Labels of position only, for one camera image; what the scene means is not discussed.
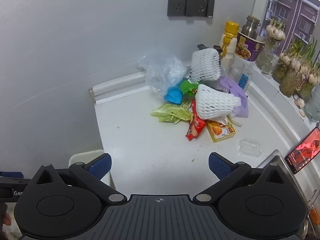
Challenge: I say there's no clear plastic bag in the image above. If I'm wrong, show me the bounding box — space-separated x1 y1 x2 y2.
139 51 187 98

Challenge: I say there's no yellow curry box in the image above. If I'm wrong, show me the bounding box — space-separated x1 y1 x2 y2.
205 116 236 143

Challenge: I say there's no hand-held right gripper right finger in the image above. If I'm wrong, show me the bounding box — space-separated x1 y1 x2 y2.
193 152 288 204

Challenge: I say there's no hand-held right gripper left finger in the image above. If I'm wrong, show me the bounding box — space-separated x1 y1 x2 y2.
32 153 127 205

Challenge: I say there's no clear plastic cup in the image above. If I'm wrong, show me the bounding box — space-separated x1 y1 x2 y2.
260 53 279 77

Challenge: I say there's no grey wall socket panel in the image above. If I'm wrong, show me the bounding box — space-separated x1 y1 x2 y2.
167 0 215 19

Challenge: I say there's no steel flask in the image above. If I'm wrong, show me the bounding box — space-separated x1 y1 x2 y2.
240 15 261 39

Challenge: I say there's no clear plastic tray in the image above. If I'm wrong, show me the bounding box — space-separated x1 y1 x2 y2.
238 139 263 158

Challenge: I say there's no person's left hand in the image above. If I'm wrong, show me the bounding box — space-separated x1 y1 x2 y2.
0 203 12 227

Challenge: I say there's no light blue plastic piece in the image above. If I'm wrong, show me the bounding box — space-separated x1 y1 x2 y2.
163 86 186 104

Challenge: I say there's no purple plastic glove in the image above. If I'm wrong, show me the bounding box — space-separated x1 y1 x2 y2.
217 76 249 118

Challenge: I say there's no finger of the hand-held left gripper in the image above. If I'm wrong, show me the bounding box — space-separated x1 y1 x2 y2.
0 171 33 188

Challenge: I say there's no white foam fruit net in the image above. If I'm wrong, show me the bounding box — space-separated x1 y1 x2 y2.
195 84 242 120
190 48 221 81

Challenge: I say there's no green cabbage leaf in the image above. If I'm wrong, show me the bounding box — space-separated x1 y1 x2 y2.
150 103 193 125

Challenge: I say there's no smartphone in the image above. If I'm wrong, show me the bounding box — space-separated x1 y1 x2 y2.
285 127 320 174

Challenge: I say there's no clear glass tumbler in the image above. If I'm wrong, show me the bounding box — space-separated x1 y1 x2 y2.
228 57 246 81

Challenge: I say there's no yellow-capped white bottle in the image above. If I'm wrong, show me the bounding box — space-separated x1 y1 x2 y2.
219 21 241 73

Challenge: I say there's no metal wire rack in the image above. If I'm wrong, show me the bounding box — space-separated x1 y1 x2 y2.
305 189 320 231

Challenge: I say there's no loose garlic bulb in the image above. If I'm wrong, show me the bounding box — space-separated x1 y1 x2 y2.
293 97 306 109

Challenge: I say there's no red snack packet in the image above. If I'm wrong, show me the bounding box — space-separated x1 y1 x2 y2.
185 100 208 141

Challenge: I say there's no window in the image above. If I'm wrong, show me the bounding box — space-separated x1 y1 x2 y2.
260 0 320 63

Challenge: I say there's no green snack wrapper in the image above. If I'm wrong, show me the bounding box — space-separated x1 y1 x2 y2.
180 79 201 97

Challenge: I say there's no empty clear glass jar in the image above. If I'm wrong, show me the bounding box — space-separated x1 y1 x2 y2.
303 87 320 123

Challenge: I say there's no sprouting garlic glass jar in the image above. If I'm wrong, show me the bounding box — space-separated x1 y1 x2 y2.
279 39 311 98
296 37 320 101
272 52 295 84
255 17 287 69

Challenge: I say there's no purple instant noodle cup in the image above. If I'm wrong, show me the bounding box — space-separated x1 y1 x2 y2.
235 31 266 62

